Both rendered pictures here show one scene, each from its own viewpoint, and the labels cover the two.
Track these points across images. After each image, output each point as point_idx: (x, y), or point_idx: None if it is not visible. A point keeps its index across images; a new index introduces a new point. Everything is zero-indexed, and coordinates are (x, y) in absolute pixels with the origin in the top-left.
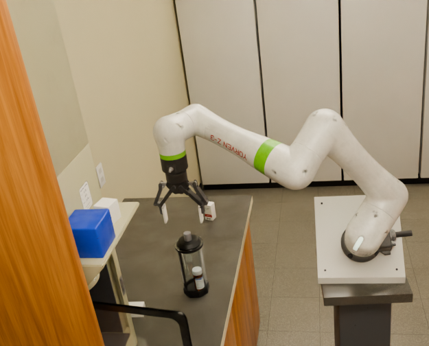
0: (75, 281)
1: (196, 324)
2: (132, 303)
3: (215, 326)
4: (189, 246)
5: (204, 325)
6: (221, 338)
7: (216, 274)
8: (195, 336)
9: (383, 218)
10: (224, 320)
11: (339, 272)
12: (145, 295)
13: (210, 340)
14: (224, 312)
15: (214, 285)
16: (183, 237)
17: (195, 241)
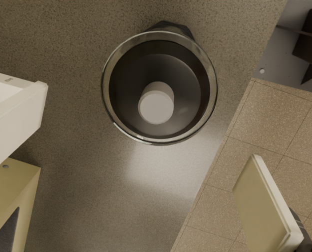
0: None
1: (152, 159)
2: (10, 89)
3: (186, 174)
4: (158, 137)
5: (166, 165)
6: (190, 204)
7: (229, 1)
8: (146, 187)
9: None
10: (206, 165)
11: None
12: (39, 33)
13: (170, 203)
14: (211, 145)
15: (213, 48)
16: (140, 78)
17: (184, 125)
